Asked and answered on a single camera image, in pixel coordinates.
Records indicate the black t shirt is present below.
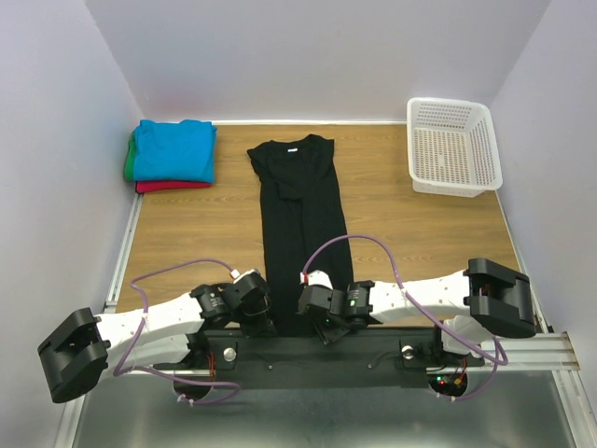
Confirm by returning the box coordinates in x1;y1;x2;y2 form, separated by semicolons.
247;134;347;337

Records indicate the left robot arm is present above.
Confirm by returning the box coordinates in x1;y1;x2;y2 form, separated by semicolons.
37;270;271;403

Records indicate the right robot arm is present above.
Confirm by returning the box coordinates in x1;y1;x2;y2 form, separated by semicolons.
298;259;536;364

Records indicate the red folded t shirt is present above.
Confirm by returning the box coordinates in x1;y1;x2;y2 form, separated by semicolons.
135;180;212;194

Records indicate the blue folded t shirt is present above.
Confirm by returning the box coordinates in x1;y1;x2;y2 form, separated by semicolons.
132;119;217;184

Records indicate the green folded t shirt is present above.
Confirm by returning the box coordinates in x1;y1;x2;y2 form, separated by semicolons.
123;133;137;182

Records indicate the white plastic basket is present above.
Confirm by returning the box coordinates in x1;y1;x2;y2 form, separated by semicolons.
407;97;503;198

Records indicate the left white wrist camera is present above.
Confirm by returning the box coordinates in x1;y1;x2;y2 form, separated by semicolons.
229;268;260;283

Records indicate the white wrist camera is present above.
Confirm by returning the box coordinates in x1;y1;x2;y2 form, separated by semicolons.
300;270;333;289
229;268;260;283

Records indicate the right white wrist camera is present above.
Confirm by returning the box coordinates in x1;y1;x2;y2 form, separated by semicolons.
300;270;333;289

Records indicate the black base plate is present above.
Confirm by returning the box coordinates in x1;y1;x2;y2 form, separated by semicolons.
156;327;484;389

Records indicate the aluminium frame rail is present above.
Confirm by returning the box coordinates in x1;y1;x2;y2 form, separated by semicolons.
74;331;582;374

